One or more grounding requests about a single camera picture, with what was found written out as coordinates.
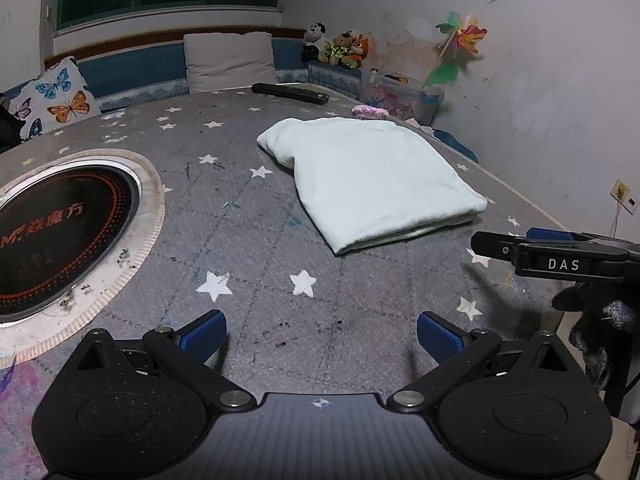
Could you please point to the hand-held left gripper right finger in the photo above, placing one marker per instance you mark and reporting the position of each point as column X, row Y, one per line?
column 442, row 335

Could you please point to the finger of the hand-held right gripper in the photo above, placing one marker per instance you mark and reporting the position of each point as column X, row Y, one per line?
column 550, row 260
column 547, row 235

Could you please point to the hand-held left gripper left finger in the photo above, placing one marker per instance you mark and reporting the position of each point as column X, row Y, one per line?
column 202, row 335

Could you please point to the pale green T-shirt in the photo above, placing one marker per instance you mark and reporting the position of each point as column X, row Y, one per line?
column 375, row 180

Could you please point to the person's right hand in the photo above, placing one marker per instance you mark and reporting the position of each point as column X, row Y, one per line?
column 600, row 330

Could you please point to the grey star-print tablecloth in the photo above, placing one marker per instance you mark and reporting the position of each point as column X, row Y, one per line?
column 250, row 270

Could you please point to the round black induction cooker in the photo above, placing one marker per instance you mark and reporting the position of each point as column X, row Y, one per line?
column 60, row 240

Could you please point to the clear plastic toy box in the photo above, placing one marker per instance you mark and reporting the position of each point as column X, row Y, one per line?
column 400, row 97

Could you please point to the colourful pinwheel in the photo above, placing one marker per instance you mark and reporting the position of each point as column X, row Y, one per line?
column 462, row 37

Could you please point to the small pink object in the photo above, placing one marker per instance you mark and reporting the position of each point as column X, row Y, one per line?
column 370, row 112

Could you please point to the long black bar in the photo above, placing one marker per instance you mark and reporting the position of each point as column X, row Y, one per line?
column 290, row 93

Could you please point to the orange plush toy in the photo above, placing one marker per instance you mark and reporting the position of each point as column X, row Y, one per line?
column 361, row 50

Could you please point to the blue sofa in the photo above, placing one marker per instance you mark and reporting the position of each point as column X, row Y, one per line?
column 140, row 70

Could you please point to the beige pillow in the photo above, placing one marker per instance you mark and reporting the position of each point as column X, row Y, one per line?
column 230, row 62

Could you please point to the brown bear plush toy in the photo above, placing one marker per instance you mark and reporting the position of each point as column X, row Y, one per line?
column 340, row 50

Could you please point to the butterfly print pillow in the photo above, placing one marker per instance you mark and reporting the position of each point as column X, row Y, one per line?
column 60, row 95

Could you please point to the black bag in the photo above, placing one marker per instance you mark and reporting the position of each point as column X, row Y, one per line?
column 9, row 130

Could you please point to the panda plush toy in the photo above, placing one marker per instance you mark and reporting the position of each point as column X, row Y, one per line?
column 314, row 42

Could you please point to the white wall socket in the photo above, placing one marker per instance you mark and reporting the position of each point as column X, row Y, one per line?
column 625, row 196

